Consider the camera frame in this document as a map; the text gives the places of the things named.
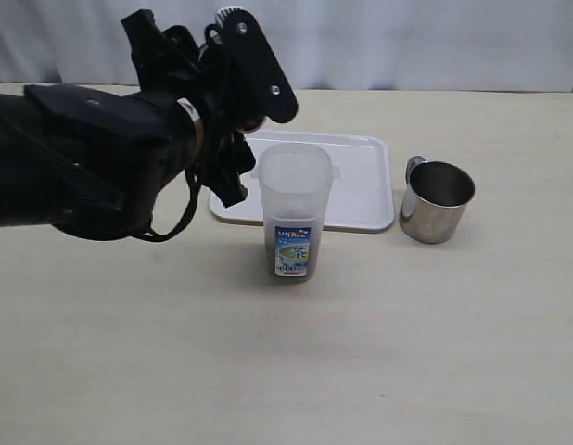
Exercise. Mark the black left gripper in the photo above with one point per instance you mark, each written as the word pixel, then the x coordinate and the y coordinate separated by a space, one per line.
pixel 220 86

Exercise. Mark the steel mug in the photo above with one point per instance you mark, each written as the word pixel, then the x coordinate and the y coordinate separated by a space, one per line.
pixel 434 200

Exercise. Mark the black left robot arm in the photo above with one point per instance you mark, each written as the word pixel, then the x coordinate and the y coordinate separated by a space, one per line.
pixel 103 167

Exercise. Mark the clear plastic container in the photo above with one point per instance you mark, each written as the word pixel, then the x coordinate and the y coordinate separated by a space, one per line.
pixel 295 180

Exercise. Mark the white curtain backdrop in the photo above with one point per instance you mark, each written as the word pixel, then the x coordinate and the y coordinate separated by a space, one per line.
pixel 516 46

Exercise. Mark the white plastic tray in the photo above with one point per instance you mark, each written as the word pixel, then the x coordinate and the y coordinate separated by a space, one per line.
pixel 361 199

